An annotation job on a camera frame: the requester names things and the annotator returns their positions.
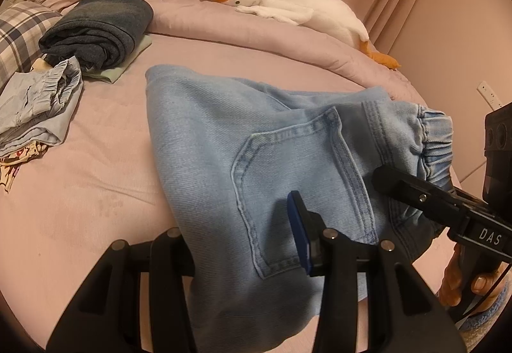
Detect pink quilted comforter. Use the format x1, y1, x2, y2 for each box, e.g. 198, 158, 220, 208
34, 0, 424, 104

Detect folded pale blue pants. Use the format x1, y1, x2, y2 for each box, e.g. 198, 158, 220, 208
1, 57, 83, 156

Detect folded dark blue jeans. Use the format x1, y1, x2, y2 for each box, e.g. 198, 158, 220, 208
39, 0, 154, 72

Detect floral patterned cloth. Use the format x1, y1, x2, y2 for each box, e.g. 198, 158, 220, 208
0, 141, 49, 193

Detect light blue denim pants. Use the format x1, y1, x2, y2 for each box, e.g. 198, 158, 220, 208
146, 65, 453, 352

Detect white wall power strip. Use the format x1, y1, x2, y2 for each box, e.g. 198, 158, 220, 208
477, 81, 503, 111

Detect folded light green cloth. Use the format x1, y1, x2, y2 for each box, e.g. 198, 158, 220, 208
83, 35, 152, 84

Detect plaid blue white pillow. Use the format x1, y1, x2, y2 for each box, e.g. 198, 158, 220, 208
0, 1, 62, 90

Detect white goose plush toy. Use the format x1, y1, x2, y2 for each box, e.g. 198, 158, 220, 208
214, 0, 399, 70

